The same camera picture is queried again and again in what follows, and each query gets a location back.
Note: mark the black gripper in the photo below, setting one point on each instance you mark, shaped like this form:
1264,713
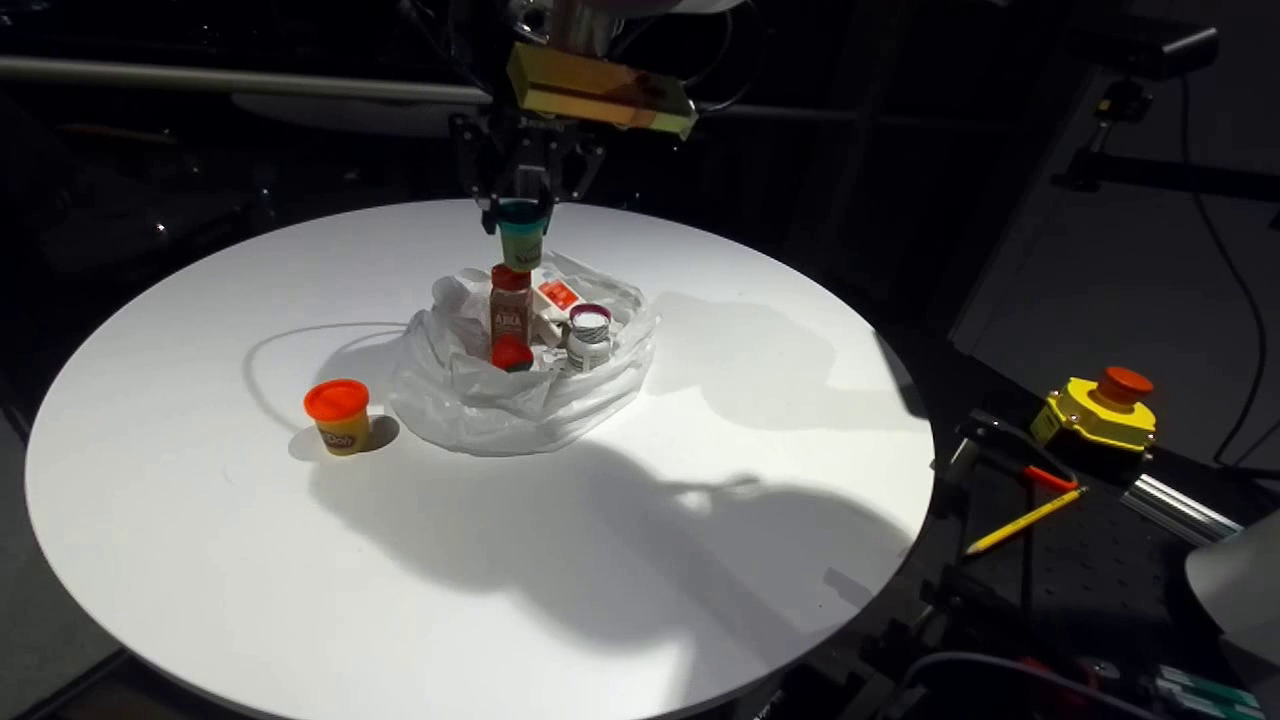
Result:
526,146

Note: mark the red lid spice bottle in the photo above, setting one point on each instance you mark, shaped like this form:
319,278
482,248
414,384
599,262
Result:
508,306

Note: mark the silver lid white jar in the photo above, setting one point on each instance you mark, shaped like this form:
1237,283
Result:
591,332

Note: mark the orange lid yellow cup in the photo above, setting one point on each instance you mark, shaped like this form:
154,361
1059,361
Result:
339,400

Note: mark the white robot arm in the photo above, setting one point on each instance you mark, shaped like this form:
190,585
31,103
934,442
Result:
627,26

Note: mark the crumpled clear plastic bag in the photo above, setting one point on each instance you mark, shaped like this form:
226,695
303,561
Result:
452,384

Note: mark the yellow pencil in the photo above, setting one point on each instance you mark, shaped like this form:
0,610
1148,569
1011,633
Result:
1027,523

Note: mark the yellow emergency stop button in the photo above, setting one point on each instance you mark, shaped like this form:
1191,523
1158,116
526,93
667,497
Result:
1096,408

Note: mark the silver aluminium bar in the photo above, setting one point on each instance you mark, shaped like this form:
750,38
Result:
1183,507

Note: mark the white rounded object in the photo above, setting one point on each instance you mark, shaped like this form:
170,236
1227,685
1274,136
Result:
1240,585

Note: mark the teal tool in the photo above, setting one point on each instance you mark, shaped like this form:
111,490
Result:
1205,691

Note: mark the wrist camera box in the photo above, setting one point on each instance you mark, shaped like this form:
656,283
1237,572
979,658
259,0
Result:
601,85

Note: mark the grey horizontal window rail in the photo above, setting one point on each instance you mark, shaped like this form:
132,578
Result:
242,83

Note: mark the black camera stand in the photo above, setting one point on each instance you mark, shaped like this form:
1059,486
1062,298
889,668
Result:
1135,83

